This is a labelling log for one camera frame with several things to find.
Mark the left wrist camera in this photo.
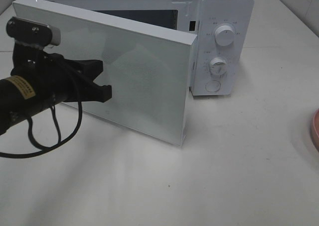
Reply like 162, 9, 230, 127
6, 16, 61, 49

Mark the black left camera cable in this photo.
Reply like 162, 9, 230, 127
0, 61, 83, 159

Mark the white round door button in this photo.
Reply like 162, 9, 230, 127
205, 80, 221, 93

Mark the pink round plate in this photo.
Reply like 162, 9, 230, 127
310, 109, 319, 151

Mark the white timer knob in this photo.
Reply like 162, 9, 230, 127
209, 57, 228, 76

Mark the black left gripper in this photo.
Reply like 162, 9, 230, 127
11, 43, 112, 104

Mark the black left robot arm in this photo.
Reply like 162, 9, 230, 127
0, 44, 112, 134

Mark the white upper power knob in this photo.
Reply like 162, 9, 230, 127
214, 23, 235, 47

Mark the white microwave oven body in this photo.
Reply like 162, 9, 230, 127
13, 0, 254, 96

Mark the white microwave door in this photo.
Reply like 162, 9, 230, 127
12, 0, 196, 145

